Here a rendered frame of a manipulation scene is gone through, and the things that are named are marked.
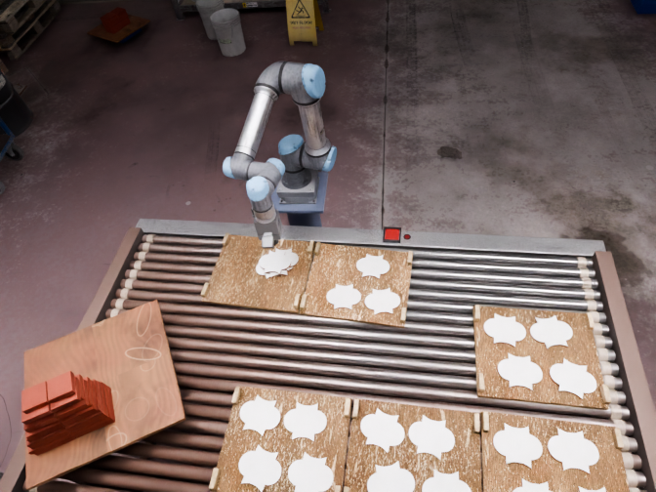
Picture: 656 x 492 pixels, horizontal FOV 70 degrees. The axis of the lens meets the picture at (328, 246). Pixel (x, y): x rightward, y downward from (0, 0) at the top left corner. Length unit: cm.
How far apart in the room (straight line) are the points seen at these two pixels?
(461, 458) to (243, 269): 109
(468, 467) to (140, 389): 110
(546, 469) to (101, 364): 151
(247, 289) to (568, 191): 252
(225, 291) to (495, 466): 116
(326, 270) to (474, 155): 218
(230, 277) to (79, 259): 195
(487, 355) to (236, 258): 108
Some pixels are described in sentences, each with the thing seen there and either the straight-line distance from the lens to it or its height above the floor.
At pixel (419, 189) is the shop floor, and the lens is 354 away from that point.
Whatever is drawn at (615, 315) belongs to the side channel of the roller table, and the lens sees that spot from 199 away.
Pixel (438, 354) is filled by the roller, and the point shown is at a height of 92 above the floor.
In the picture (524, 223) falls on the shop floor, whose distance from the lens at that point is 344.
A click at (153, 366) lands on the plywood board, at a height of 104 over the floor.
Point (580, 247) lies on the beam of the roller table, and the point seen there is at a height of 92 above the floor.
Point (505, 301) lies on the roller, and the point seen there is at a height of 91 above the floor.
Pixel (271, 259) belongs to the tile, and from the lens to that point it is 198.
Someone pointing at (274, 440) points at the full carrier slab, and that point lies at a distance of 168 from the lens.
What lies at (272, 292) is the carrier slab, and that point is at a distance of 192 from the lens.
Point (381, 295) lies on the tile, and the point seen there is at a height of 94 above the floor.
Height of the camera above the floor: 252
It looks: 52 degrees down
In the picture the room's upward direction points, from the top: 9 degrees counter-clockwise
